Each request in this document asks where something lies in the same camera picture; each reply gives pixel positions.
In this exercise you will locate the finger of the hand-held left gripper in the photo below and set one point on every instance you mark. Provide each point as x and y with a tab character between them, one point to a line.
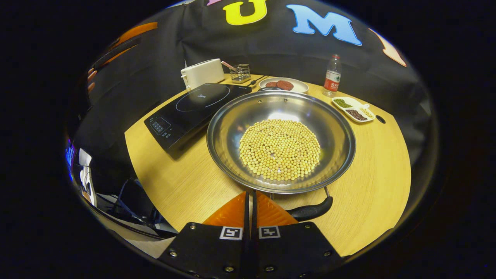
116	50

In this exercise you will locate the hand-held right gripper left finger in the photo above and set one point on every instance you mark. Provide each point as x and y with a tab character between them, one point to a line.
209	248

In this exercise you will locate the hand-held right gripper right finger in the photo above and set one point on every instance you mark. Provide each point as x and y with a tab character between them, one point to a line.
294	248

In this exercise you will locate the black induction cooktop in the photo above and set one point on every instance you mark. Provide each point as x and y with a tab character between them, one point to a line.
186	112

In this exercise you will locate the stainless steel pot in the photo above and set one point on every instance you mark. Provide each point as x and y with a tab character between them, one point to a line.
232	128

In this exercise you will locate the white toaster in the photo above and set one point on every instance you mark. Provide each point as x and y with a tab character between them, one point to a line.
203	73

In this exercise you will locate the pile of yellow soybeans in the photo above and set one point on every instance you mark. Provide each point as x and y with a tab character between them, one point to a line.
279	151

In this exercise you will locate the pink striped straw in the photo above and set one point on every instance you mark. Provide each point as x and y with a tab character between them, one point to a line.
228	65

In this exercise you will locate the white divided bean dish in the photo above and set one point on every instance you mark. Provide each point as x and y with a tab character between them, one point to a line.
350	108

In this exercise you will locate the black backdrop cloth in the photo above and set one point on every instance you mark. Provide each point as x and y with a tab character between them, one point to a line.
271	54

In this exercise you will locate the red meat piece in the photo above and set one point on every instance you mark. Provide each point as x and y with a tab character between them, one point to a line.
285	85
271	84

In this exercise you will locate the white round plate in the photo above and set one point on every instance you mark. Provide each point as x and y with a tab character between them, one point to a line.
300	87

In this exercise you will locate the clear plastic water bottle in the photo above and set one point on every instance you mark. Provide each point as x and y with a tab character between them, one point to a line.
332	79

